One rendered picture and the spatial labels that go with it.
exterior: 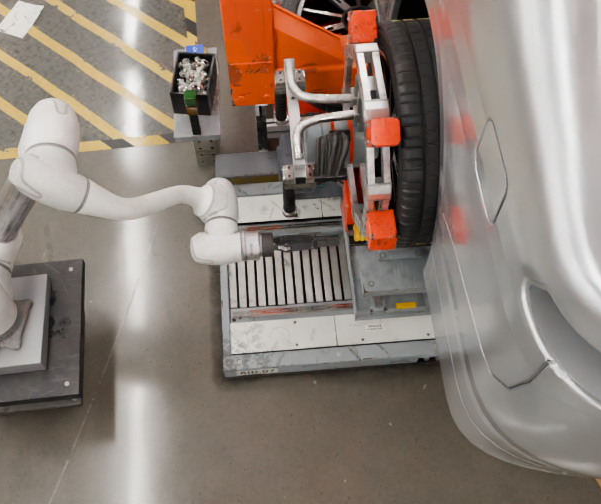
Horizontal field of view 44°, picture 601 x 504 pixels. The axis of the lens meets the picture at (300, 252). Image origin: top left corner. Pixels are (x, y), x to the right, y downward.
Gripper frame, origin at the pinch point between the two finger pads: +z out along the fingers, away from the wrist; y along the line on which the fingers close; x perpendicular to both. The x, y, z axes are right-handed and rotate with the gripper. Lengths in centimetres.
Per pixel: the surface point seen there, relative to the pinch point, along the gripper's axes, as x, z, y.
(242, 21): 66, -22, -25
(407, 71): 50, 20, 26
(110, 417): -67, -78, -24
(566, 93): 49, 31, 101
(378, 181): 22.6, 12.0, 26.4
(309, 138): 32.3, -4.5, 6.2
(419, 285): -27, 35, -31
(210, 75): 48, -35, -58
